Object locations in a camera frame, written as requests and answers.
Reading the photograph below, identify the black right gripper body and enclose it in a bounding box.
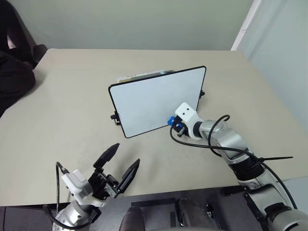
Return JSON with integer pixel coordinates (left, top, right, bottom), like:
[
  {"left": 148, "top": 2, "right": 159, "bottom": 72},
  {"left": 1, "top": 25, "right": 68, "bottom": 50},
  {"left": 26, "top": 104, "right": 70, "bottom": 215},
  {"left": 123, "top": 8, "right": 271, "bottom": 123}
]
[{"left": 172, "top": 116, "right": 188, "bottom": 138}]

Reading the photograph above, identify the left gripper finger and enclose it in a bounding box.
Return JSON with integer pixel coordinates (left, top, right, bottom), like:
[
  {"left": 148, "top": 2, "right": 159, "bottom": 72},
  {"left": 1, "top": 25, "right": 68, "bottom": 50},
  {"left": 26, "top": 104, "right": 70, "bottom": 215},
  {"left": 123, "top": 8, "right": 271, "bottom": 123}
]
[
  {"left": 117, "top": 158, "right": 141, "bottom": 194},
  {"left": 93, "top": 142, "right": 120, "bottom": 172}
]

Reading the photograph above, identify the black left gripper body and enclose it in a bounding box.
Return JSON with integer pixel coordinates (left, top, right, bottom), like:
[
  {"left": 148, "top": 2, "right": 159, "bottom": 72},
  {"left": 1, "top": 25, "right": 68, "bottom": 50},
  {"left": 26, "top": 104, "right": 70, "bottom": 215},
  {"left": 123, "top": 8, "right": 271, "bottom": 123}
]
[{"left": 88, "top": 169, "right": 121, "bottom": 200}]

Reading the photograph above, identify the black-framed whiteboard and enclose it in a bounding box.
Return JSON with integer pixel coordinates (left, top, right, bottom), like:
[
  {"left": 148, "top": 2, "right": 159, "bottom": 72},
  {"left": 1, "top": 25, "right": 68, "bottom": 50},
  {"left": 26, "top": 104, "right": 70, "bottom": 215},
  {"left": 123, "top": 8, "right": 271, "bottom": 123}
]
[{"left": 108, "top": 65, "right": 207, "bottom": 139}]

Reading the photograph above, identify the flat box behind whiteboard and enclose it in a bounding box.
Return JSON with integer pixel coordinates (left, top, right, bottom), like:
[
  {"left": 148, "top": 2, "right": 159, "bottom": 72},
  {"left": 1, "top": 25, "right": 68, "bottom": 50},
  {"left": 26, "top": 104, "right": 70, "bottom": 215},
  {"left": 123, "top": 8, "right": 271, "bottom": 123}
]
[{"left": 116, "top": 69, "right": 174, "bottom": 84}]

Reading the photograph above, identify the dark rounded shape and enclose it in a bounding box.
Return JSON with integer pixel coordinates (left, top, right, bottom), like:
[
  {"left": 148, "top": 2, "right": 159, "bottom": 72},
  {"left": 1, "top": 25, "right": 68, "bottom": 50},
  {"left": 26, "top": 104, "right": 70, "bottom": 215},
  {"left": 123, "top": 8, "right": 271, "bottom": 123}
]
[{"left": 121, "top": 206, "right": 146, "bottom": 231}]

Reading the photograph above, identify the person in dark clothing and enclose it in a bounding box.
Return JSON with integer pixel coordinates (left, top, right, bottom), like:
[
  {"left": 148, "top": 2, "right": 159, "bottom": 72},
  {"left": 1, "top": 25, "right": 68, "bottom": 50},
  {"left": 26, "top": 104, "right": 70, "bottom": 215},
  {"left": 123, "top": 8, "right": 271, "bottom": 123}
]
[{"left": 0, "top": 0, "right": 48, "bottom": 119}]

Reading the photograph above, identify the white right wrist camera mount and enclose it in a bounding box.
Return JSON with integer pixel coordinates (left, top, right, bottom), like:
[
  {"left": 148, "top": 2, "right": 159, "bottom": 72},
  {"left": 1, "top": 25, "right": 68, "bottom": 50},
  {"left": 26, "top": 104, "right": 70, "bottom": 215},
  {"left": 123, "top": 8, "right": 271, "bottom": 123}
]
[{"left": 174, "top": 102, "right": 205, "bottom": 141}]

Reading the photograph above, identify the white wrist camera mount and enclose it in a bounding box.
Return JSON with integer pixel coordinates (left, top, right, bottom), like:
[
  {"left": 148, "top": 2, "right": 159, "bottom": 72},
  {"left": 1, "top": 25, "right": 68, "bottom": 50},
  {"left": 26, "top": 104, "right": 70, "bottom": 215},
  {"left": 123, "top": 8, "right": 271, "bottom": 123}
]
[
  {"left": 61, "top": 169, "right": 108, "bottom": 208},
  {"left": 174, "top": 102, "right": 205, "bottom": 141}
]

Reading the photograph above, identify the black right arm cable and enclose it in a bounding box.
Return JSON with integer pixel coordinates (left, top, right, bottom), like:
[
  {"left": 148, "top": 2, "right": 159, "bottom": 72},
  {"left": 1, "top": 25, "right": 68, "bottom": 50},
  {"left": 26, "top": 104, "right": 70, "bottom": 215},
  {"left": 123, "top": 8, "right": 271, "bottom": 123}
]
[{"left": 169, "top": 115, "right": 299, "bottom": 210}]

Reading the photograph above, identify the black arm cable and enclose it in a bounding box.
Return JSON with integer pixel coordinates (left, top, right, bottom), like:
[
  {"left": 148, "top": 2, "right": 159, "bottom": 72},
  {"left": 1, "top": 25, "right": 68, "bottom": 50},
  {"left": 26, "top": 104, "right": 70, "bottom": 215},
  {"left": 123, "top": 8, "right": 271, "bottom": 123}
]
[
  {"left": 42, "top": 161, "right": 71, "bottom": 229},
  {"left": 169, "top": 115, "right": 299, "bottom": 210}
]

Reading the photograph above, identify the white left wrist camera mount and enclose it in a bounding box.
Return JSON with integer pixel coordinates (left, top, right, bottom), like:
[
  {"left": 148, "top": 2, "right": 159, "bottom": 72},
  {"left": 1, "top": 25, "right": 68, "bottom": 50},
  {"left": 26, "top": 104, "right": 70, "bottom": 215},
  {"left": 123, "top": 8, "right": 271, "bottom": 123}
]
[{"left": 61, "top": 169, "right": 108, "bottom": 208}]

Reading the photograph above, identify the black frame under table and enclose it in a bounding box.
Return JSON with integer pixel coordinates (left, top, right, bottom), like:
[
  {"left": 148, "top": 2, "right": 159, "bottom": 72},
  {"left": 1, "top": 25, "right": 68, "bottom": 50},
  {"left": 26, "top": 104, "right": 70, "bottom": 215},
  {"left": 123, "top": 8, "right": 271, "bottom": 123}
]
[{"left": 130, "top": 186, "right": 252, "bottom": 231}]

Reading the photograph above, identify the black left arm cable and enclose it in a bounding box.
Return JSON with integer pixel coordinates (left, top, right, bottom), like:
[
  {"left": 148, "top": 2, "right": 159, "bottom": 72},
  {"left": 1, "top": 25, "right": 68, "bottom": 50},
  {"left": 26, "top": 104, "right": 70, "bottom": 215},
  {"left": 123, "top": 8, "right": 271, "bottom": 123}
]
[{"left": 42, "top": 161, "right": 71, "bottom": 229}]

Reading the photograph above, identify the black cable tie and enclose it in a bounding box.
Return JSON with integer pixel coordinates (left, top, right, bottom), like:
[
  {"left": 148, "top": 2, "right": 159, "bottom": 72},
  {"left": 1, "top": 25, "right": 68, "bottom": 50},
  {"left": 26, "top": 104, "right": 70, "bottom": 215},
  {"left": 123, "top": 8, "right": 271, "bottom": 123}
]
[{"left": 249, "top": 156, "right": 294, "bottom": 167}]

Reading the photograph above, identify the white door frame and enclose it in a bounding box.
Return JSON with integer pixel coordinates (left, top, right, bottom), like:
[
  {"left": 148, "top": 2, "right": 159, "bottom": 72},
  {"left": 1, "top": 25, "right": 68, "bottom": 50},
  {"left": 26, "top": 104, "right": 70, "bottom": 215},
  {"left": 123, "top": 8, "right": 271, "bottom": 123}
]
[{"left": 230, "top": 0, "right": 261, "bottom": 51}]

